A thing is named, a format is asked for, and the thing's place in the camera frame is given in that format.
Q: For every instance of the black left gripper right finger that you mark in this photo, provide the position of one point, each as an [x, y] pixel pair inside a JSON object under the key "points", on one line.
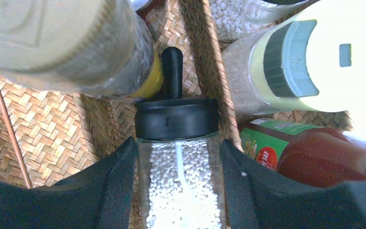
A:
{"points": [[259, 198]]}

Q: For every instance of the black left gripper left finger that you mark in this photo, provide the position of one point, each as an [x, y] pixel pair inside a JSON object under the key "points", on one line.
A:
{"points": [[98, 197]]}

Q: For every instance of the green bottle yellow cap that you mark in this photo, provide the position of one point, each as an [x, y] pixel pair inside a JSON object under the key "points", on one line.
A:
{"points": [[313, 155]]}

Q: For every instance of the black cap salt shaker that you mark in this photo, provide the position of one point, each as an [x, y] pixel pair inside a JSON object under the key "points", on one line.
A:
{"points": [[179, 166]]}

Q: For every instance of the woven wicker tray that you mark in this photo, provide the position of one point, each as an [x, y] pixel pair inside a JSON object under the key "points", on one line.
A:
{"points": [[57, 133]]}

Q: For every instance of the small yellow oil bottle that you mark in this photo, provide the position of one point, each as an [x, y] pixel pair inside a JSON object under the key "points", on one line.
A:
{"points": [[100, 48]]}

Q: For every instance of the yellow cap spice bottle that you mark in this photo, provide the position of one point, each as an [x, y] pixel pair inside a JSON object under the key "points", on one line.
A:
{"points": [[313, 61]]}

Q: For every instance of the black cap shaker bottle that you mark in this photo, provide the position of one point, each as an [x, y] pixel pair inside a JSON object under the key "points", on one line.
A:
{"points": [[235, 19]]}

